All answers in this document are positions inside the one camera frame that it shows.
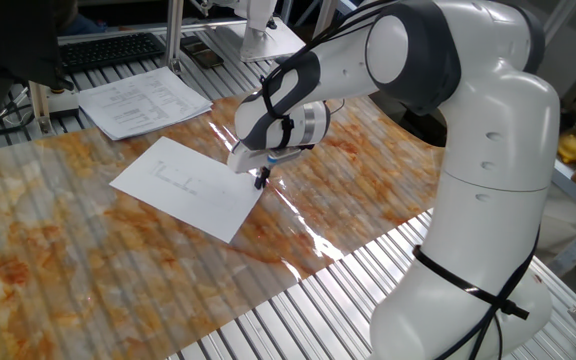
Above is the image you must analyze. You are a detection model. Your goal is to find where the black computer keyboard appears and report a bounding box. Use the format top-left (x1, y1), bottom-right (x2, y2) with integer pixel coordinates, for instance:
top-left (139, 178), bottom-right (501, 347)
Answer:
top-left (58, 32), bottom-right (167, 74)

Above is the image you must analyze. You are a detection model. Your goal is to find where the white stand with base plate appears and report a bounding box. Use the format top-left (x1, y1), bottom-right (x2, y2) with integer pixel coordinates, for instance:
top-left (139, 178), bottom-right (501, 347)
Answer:
top-left (237, 0), bottom-right (309, 64)

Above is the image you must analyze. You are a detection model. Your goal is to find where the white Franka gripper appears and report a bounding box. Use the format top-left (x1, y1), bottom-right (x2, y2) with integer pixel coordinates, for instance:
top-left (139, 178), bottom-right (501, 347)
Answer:
top-left (226, 140), bottom-right (314, 190)

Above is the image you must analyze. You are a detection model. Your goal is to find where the black monitor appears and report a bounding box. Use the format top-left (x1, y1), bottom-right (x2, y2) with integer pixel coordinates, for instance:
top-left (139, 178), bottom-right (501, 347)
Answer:
top-left (0, 0), bottom-right (74, 126)

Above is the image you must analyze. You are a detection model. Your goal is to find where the white emergency stop box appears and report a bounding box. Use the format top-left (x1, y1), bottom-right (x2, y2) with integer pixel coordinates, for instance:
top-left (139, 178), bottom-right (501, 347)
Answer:
top-left (46, 87), bottom-right (80, 120)

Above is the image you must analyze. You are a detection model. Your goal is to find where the orange marble pattern mat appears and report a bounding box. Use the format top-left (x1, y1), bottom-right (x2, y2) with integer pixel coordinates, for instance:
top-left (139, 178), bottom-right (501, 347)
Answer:
top-left (0, 92), bottom-right (447, 360)

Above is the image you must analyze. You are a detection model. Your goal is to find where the stack of printed papers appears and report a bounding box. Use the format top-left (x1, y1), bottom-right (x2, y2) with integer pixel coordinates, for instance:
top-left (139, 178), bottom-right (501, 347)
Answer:
top-left (76, 66), bottom-right (214, 142)

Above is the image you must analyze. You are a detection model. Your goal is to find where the white printed paper sheet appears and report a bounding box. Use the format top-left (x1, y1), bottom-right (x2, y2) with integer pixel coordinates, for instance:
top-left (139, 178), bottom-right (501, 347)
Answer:
top-left (109, 136), bottom-right (265, 245)

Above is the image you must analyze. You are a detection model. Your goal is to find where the short aluminium frame post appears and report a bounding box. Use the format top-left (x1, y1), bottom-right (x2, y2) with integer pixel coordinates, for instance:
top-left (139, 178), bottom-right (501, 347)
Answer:
top-left (28, 82), bottom-right (54, 135)

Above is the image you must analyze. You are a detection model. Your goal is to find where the black smartphone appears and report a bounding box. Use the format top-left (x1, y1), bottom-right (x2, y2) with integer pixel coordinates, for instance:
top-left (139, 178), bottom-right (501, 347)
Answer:
top-left (180, 35), bottom-right (225, 70)

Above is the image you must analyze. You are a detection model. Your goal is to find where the aluminium frame crossbar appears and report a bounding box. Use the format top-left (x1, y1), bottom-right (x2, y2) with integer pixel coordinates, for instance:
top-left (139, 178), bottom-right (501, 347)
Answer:
top-left (180, 18), bottom-right (247, 35)

